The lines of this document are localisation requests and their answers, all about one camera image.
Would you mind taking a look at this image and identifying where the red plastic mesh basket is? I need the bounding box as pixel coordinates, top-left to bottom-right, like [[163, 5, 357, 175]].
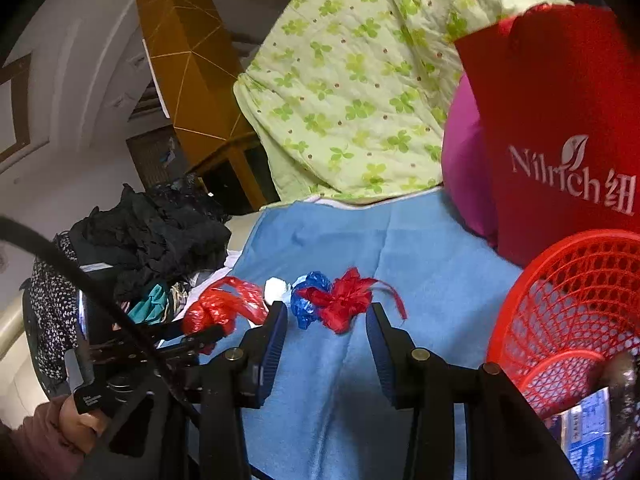
[[486, 230, 640, 480]]

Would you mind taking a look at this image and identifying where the green clover print quilt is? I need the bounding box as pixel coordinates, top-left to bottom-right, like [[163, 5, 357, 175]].
[[232, 0, 576, 206]]

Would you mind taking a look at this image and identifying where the packet with red ribbon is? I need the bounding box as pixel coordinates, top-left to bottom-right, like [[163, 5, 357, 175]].
[[307, 267, 408, 335]]

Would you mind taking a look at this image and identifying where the wooden cabinet with glass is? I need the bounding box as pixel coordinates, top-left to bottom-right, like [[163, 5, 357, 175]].
[[125, 125, 281, 216]]

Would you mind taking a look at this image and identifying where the blue plastic bag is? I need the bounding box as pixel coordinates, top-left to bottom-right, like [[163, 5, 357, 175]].
[[290, 271, 333, 331]]

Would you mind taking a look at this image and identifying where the red bag with white print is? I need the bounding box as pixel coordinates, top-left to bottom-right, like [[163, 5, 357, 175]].
[[452, 2, 640, 268]]

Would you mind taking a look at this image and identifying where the person's left hand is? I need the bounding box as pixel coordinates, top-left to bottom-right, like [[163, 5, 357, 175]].
[[60, 397, 109, 436]]

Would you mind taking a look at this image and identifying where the teal cloth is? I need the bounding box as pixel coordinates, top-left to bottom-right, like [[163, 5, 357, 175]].
[[125, 282, 171, 326]]

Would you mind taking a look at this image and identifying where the orange wooden cabinet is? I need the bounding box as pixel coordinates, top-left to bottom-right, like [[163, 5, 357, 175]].
[[130, 0, 251, 146]]

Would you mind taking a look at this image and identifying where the person's left forearm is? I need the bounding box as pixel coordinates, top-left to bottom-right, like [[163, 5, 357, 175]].
[[0, 400, 81, 480]]

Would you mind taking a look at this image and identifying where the black floral print cloth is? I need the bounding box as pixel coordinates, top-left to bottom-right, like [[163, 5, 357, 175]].
[[27, 232, 86, 396]]

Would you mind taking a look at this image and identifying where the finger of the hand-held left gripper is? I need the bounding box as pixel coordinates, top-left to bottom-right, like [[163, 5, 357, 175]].
[[155, 324, 226, 348], [167, 345, 213, 368]]

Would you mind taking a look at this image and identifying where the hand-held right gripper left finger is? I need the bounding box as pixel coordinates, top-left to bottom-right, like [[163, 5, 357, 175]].
[[82, 301, 289, 480]]

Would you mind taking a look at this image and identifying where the blue blanket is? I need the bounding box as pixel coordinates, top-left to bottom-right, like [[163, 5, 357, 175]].
[[165, 187, 566, 480]]

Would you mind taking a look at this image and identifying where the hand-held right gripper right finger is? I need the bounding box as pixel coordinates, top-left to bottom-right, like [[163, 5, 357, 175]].
[[366, 302, 581, 480]]

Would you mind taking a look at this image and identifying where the magenta pillow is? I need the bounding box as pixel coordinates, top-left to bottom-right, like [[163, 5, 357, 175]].
[[441, 72, 501, 248]]

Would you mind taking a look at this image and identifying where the pile of black clothes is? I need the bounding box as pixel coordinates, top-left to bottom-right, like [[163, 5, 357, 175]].
[[67, 175, 233, 306]]

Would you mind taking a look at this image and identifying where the blue printed packet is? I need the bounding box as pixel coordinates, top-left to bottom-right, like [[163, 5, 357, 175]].
[[545, 390, 612, 471]]

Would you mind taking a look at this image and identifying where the red plastic bag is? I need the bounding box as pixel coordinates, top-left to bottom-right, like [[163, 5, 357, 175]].
[[181, 276, 271, 338]]

